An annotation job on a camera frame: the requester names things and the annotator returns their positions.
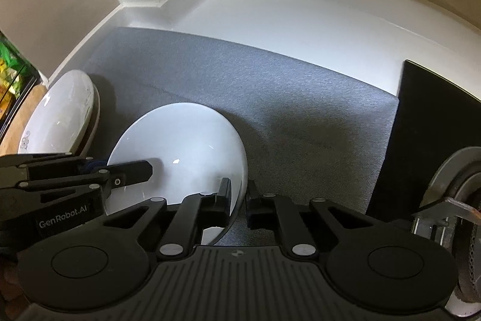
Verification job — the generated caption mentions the round wooden board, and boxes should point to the round wooden board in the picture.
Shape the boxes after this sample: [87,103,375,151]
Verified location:
[0,83,101,158]

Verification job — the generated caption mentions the green food packages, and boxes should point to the green food packages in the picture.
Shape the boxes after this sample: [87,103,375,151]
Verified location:
[0,31,40,130]

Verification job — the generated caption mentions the grey dish drying mat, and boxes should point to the grey dish drying mat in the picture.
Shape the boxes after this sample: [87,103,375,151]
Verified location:
[83,26,400,247]

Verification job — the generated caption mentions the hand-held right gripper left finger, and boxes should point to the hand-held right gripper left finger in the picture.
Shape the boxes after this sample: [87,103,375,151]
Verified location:
[101,177,233,257]

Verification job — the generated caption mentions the white floral print plate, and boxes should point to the white floral print plate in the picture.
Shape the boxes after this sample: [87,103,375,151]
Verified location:
[18,69,94,156]

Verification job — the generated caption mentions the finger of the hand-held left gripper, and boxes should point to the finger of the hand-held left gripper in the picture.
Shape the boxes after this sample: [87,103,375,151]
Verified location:
[0,152,107,183]
[0,159,154,203]

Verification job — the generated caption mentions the plain white plate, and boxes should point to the plain white plate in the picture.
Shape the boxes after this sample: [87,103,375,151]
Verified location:
[106,102,249,247]

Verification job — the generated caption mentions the black gas stove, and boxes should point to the black gas stove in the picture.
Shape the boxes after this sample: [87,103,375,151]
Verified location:
[365,59,481,318]

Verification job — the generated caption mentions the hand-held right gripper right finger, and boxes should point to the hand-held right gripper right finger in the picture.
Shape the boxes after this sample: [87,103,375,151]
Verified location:
[246,180,377,257]

